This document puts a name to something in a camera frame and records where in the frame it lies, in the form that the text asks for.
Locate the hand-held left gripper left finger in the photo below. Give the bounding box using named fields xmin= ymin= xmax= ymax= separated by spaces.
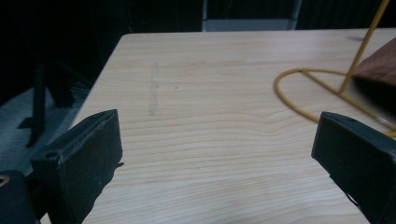
xmin=30 ymin=108 xmax=124 ymax=224

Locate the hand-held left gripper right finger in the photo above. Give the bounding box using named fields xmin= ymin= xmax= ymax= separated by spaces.
xmin=311 ymin=111 xmax=396 ymax=224

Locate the black stand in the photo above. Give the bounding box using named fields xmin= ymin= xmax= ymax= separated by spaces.
xmin=17 ymin=63 xmax=48 ymax=147

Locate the brown wooden block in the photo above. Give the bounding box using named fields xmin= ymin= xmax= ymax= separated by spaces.
xmin=353 ymin=36 xmax=396 ymax=88

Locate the yellow wire stand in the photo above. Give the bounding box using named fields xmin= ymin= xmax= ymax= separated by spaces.
xmin=274 ymin=0 xmax=396 ymax=138

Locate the grey metal frame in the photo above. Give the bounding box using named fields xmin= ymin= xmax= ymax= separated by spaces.
xmin=201 ymin=0 xmax=304 ymax=33

